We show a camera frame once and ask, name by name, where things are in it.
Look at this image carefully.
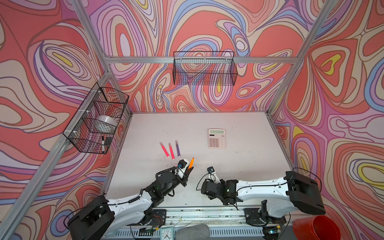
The black wire basket wall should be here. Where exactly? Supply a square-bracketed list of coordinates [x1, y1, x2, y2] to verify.
[63, 83, 129, 155]
[173, 50, 238, 86]

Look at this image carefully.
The black wire basket back wall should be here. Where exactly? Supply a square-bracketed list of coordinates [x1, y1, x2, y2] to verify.
[173, 50, 238, 86]

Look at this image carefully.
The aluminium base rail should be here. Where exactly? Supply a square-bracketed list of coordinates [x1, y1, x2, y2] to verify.
[104, 205, 289, 238]

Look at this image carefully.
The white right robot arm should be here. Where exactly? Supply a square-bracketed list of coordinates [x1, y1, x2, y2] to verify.
[200, 171, 326, 218]

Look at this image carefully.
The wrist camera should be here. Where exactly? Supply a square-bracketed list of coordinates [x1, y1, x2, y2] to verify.
[176, 159, 190, 179]
[207, 167, 216, 175]

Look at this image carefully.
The red bucket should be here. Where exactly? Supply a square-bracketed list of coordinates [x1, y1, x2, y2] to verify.
[293, 216, 341, 240]

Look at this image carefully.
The silver tape roll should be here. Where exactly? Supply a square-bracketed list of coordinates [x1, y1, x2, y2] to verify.
[97, 115, 118, 127]

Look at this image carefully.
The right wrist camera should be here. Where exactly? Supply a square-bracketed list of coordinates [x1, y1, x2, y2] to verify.
[207, 167, 216, 175]

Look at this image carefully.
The black wire basket left wall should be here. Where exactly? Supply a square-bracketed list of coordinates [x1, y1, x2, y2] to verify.
[63, 83, 129, 155]

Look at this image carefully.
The pink pen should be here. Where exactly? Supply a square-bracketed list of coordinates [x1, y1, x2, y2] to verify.
[161, 145, 170, 158]
[169, 145, 175, 160]

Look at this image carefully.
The black marker in basket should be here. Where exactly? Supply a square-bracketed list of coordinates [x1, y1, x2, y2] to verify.
[101, 136, 106, 154]

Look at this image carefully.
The purple pen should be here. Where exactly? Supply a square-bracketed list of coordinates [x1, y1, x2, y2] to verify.
[176, 144, 181, 157]

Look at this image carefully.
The small white clock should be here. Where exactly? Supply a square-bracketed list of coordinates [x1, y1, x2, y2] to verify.
[160, 228, 174, 240]

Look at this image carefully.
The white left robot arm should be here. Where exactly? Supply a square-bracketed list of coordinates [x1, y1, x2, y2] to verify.
[67, 165, 194, 240]

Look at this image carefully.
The pink desk calculator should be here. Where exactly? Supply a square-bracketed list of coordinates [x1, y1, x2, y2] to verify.
[208, 129, 227, 149]

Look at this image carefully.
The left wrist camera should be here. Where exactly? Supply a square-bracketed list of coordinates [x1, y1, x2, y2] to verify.
[176, 159, 190, 179]

